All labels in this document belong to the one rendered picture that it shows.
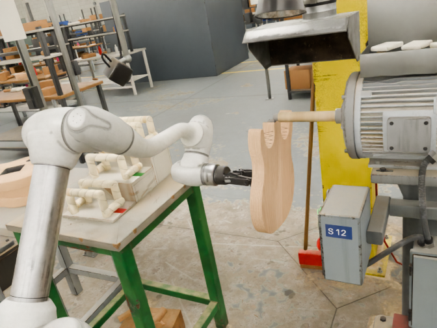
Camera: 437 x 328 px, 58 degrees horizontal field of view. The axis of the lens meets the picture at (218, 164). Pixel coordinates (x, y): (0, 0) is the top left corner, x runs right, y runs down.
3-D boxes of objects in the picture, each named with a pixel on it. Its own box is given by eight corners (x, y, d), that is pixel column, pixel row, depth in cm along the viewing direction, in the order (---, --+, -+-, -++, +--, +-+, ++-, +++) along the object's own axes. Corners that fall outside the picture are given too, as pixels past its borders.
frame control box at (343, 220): (428, 262, 110) (432, 179, 100) (426, 317, 93) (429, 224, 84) (339, 250, 122) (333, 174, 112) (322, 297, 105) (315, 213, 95)
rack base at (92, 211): (136, 203, 161) (136, 200, 161) (114, 222, 149) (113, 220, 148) (86, 199, 173) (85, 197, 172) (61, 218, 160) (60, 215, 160)
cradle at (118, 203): (127, 202, 159) (125, 195, 158) (110, 217, 150) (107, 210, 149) (120, 202, 161) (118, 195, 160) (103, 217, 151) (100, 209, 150)
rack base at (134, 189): (158, 185, 174) (153, 166, 171) (136, 204, 161) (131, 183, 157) (109, 183, 186) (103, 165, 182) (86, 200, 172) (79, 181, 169)
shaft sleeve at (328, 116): (334, 112, 117) (335, 123, 118) (337, 109, 119) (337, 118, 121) (277, 114, 126) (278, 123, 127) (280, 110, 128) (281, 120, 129)
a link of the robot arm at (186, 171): (197, 184, 152) (202, 151, 155) (164, 181, 160) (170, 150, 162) (210, 189, 162) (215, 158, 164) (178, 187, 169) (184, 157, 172)
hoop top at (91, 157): (127, 160, 160) (124, 152, 159) (122, 163, 158) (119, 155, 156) (90, 159, 169) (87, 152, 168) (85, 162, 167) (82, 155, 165)
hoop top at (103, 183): (119, 186, 157) (118, 178, 156) (115, 190, 154) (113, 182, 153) (82, 184, 166) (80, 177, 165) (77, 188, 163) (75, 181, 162)
